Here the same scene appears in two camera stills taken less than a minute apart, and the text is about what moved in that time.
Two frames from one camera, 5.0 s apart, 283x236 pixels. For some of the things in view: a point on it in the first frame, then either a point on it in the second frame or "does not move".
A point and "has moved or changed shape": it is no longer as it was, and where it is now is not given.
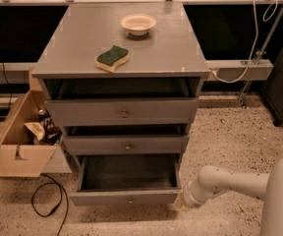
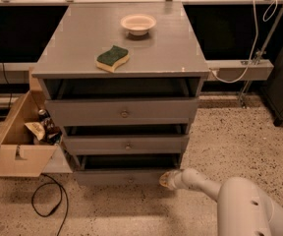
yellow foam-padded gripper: [189, 194] to [173, 180]
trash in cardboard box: [44, 130] does not move
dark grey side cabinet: [282, 92] does not move
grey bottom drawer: [134, 179] has moved or changed shape
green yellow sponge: [109, 60] does not move
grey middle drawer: [123, 145] does not move
